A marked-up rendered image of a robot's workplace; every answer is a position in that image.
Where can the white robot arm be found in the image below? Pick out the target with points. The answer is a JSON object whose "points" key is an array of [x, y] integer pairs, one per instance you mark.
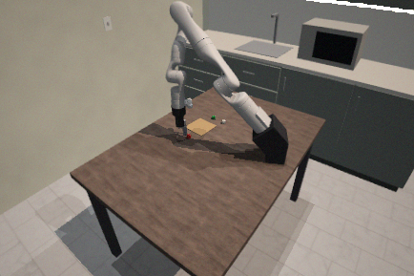
{"points": [[182, 14]]}

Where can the tan square mat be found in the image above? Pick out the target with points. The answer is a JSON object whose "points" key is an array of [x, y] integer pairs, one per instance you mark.
{"points": [[201, 126]]}

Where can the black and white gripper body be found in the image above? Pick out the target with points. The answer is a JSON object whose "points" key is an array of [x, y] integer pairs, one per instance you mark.
{"points": [[179, 110]]}

